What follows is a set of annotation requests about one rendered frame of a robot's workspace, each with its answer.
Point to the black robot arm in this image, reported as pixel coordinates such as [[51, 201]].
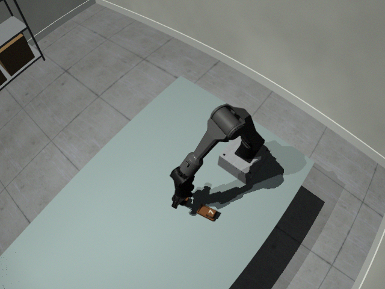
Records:
[[222, 127]]

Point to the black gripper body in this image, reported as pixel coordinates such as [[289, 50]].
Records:
[[179, 198]]

